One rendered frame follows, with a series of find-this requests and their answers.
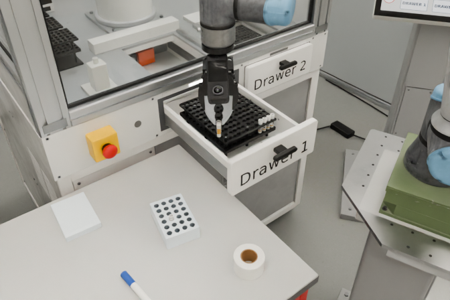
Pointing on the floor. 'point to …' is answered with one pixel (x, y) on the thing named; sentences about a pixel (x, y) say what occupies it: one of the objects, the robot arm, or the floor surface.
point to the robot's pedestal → (404, 286)
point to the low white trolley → (148, 244)
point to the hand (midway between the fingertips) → (218, 121)
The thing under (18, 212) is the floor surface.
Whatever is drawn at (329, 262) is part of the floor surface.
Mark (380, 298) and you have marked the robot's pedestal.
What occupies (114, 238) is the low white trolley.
